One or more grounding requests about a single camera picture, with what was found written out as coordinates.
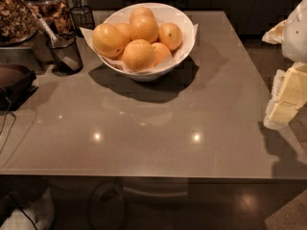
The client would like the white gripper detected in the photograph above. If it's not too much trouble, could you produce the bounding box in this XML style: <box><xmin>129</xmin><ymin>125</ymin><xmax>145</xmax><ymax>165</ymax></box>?
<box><xmin>262</xmin><ymin>0</ymin><xmax>307</xmax><ymax>130</ymax></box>

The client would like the small right front orange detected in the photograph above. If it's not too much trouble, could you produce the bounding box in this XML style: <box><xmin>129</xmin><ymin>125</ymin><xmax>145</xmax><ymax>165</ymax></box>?
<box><xmin>152</xmin><ymin>42</ymin><xmax>171</xmax><ymax>65</ymax></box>

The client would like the white ceramic bowl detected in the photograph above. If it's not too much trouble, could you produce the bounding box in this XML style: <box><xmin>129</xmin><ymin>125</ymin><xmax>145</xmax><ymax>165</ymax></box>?
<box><xmin>100</xmin><ymin>3</ymin><xmax>198</xmax><ymax>81</ymax></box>

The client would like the large left front orange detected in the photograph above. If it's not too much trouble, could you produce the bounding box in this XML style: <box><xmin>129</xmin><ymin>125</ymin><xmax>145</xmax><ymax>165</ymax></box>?
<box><xmin>92</xmin><ymin>23</ymin><xmax>125</xmax><ymax>58</ymax></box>

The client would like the right orange with stem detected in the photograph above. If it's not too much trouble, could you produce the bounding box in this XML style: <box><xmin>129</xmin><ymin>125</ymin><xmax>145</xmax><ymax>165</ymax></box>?
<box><xmin>159</xmin><ymin>22</ymin><xmax>183</xmax><ymax>51</ymax></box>

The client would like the black mesh cup back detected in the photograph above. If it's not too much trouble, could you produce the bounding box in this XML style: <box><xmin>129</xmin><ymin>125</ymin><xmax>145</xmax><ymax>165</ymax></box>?
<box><xmin>70</xmin><ymin>6</ymin><xmax>95</xmax><ymax>37</ymax></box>

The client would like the black mesh cup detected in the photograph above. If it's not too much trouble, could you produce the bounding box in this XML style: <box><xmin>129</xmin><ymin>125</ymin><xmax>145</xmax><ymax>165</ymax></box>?
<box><xmin>46</xmin><ymin>34</ymin><xmax>83</xmax><ymax>75</ymax></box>
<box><xmin>70</xmin><ymin>6</ymin><xmax>95</xmax><ymax>37</ymax></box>

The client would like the black mesh cup front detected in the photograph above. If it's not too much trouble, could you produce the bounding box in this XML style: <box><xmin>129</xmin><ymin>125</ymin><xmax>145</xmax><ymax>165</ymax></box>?
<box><xmin>46</xmin><ymin>34</ymin><xmax>83</xmax><ymax>75</ymax></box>

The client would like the metal serving scoop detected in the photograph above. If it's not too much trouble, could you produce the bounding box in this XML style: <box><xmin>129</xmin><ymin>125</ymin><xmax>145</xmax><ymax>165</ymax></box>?
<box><xmin>7</xmin><ymin>0</ymin><xmax>80</xmax><ymax>71</ymax></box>

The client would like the dark brown tray device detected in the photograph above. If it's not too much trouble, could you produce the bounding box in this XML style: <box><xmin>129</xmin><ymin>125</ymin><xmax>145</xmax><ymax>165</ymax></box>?
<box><xmin>0</xmin><ymin>64</ymin><xmax>36</xmax><ymax>110</ymax></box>

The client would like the large glass snack jar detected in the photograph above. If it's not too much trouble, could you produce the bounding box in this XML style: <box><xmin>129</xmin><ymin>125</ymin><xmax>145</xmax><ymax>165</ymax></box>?
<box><xmin>0</xmin><ymin>0</ymin><xmax>37</xmax><ymax>47</ymax></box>

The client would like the thin black cable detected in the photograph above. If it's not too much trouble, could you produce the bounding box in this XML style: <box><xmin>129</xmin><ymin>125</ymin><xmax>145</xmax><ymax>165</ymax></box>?
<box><xmin>0</xmin><ymin>98</ymin><xmax>17</xmax><ymax>155</ymax></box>

